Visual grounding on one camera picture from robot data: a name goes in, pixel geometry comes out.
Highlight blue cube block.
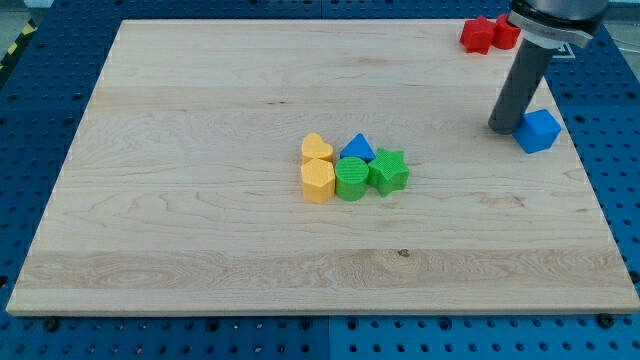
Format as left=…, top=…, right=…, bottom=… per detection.
left=512, top=109, right=562, bottom=154

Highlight yellow hexagon block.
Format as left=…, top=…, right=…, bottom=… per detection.
left=301, top=159, right=335, bottom=204

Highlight red round block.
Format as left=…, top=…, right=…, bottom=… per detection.
left=492, top=14, right=521, bottom=50

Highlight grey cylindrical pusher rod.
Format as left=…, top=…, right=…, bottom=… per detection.
left=488, top=39, right=555, bottom=135

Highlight red star block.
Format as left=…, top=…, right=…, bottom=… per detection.
left=460, top=16, right=496, bottom=55

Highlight green circle block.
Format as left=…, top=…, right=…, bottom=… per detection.
left=335, top=157, right=369, bottom=201

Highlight blue triangle block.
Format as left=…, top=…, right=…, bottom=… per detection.
left=340, top=133, right=376, bottom=163

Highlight light wooden board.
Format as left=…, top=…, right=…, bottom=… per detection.
left=7, top=20, right=639, bottom=316

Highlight green star block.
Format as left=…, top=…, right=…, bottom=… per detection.
left=367, top=148, right=410, bottom=197

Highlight yellow heart block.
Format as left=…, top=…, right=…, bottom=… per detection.
left=301, top=133, right=334, bottom=163

